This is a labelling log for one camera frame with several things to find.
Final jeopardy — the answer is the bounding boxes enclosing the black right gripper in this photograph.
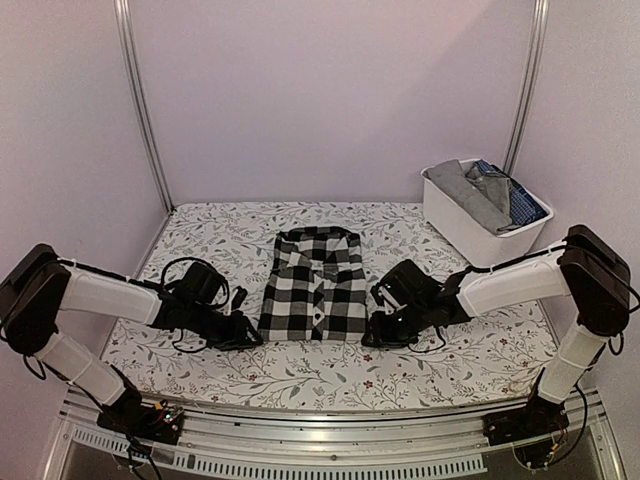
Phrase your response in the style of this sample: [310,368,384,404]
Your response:
[360,301,430,350]

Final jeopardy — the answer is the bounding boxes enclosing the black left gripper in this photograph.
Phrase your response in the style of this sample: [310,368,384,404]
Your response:
[187,302,263,353]

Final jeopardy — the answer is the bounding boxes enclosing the black white checkered shirt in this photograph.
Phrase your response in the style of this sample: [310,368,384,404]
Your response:
[258,226,368,342]

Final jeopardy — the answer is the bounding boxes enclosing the white plastic bin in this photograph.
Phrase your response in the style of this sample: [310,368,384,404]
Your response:
[421,159,554,266]

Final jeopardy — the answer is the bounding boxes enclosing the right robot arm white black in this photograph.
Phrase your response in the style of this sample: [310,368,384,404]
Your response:
[362,224,639,436]

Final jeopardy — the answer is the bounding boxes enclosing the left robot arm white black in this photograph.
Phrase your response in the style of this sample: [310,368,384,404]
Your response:
[1,243,263,434]

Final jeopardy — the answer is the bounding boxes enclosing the grey long sleeve shirt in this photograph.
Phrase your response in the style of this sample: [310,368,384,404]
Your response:
[426,160,516,235]

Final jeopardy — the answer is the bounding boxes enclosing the floral patterned table mat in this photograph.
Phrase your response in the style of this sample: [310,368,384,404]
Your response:
[102,202,556,412]

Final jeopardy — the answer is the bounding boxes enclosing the blue checkered shirt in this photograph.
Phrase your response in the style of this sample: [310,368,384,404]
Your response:
[467,160,548,229]

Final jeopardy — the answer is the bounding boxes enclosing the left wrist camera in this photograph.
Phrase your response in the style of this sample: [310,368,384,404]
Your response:
[175,262,223,304]

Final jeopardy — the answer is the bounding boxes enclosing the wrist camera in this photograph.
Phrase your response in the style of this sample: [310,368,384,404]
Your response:
[371,259,442,314]
[175,262,223,304]

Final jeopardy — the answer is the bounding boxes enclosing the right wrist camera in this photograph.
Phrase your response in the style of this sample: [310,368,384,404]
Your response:
[371,259,442,314]

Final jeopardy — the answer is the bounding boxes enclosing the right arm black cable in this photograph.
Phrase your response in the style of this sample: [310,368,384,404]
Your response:
[404,324,449,355]

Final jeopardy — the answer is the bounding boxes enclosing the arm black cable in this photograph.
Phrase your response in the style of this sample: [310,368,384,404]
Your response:
[158,257,231,354]
[404,324,449,355]

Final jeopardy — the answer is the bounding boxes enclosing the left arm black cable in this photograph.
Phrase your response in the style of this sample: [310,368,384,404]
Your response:
[158,257,231,354]

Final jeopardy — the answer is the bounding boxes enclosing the aluminium front rail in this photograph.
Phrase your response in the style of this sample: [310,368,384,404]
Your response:
[43,390,631,479]

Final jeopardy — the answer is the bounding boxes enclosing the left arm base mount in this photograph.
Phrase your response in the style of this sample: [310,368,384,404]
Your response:
[97,390,184,445]

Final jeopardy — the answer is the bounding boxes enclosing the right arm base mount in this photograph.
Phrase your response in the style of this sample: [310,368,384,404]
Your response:
[482,395,569,446]

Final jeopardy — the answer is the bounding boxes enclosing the right aluminium frame post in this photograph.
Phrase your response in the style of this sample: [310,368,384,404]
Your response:
[503,0,550,174]

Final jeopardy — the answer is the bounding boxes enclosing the aluminium frame post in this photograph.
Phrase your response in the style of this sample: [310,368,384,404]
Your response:
[113,0,175,214]
[503,0,550,174]

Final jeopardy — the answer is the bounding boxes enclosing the left aluminium frame post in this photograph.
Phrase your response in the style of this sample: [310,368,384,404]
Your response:
[113,0,175,214]

